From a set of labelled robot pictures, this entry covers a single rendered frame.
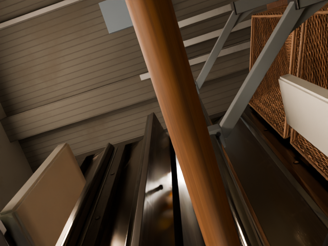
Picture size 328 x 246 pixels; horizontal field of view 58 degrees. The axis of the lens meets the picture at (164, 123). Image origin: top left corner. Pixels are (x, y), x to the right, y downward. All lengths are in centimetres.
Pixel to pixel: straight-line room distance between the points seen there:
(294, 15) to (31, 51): 350
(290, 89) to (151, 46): 9
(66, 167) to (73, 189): 1
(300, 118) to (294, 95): 1
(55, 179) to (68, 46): 358
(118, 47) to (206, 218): 339
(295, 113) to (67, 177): 13
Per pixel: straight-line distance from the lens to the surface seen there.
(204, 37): 320
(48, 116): 377
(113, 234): 114
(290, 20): 62
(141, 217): 85
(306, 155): 116
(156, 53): 20
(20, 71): 398
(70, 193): 18
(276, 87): 181
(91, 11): 367
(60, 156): 18
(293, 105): 17
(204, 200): 24
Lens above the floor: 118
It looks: 6 degrees up
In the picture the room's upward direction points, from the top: 107 degrees counter-clockwise
